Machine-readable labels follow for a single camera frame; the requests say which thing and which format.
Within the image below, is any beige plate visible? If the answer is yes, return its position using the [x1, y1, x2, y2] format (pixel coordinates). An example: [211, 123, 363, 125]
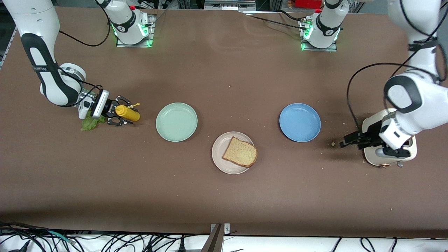
[211, 131, 256, 175]

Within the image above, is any grey metal bracket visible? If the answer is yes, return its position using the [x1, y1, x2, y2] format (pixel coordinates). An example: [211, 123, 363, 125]
[200, 223, 231, 252]

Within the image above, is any teal cable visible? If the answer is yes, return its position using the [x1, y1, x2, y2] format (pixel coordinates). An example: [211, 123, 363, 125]
[48, 230, 76, 244]

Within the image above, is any black table cable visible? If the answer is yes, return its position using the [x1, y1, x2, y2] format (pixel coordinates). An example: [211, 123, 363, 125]
[241, 10, 308, 30]

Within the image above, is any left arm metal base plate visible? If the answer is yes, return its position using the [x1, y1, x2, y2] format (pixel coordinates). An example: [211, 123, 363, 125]
[300, 17, 338, 52]

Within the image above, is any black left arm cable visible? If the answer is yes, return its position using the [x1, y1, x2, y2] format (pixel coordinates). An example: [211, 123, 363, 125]
[346, 0, 448, 132]

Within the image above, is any aluminium table frame rail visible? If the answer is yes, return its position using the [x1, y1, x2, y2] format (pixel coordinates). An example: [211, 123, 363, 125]
[0, 26, 17, 70]

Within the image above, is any brown bread slice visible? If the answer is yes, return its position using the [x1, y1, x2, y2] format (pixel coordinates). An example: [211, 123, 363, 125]
[222, 136, 258, 168]

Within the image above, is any blue plate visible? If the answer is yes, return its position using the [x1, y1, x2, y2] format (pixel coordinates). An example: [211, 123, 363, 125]
[279, 103, 321, 142]

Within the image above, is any black cable bundle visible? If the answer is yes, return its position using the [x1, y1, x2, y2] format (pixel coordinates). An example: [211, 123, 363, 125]
[0, 220, 210, 252]

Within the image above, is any grey power strip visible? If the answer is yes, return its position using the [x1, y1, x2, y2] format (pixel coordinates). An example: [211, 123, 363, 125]
[204, 0, 257, 11]

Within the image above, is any white toaster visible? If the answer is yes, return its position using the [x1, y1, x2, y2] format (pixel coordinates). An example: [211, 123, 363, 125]
[362, 108, 418, 168]

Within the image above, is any red box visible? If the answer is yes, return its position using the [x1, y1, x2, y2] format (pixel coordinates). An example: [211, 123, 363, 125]
[289, 0, 326, 9]

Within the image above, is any yellow squeeze bottle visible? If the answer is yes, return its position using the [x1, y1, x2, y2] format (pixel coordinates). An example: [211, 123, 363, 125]
[115, 102, 141, 122]

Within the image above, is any green lettuce leaf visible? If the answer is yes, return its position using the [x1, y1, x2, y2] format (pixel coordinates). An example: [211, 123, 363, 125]
[80, 115, 107, 131]

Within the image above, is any mint green plate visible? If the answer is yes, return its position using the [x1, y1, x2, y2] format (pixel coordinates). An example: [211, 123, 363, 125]
[156, 102, 198, 142]

